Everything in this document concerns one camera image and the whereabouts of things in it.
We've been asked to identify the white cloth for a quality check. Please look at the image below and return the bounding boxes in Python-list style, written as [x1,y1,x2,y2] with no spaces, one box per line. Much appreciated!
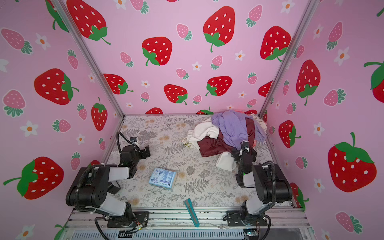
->
[186,118,236,172]

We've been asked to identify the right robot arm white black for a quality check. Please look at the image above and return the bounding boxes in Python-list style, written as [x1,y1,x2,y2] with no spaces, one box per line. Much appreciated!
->
[223,142,293,226]

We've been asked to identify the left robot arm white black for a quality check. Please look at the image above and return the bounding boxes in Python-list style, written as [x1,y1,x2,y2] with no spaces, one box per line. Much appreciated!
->
[66,132,151,229]

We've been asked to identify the lavender cloth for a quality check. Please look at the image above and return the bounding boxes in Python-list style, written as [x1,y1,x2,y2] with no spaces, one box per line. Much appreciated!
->
[212,110,267,150]

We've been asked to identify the pink floral cloth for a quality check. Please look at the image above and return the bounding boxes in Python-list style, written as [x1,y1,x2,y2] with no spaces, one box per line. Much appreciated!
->
[251,114,268,133]

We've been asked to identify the maroon cloth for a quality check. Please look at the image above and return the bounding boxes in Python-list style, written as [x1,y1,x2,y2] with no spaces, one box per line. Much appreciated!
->
[197,118,256,157]

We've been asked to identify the blue tissue pack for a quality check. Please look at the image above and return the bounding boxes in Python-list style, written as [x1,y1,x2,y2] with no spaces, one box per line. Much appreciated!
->
[149,168,178,190]

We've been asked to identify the teal utility knife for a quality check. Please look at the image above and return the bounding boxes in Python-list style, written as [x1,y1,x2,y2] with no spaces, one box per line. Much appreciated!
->
[184,199,200,228]

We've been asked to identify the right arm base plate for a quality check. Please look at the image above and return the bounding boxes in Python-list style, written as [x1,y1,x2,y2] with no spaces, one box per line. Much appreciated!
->
[223,210,268,227]

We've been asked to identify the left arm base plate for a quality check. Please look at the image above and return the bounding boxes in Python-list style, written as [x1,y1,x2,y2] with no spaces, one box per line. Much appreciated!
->
[107,211,150,229]

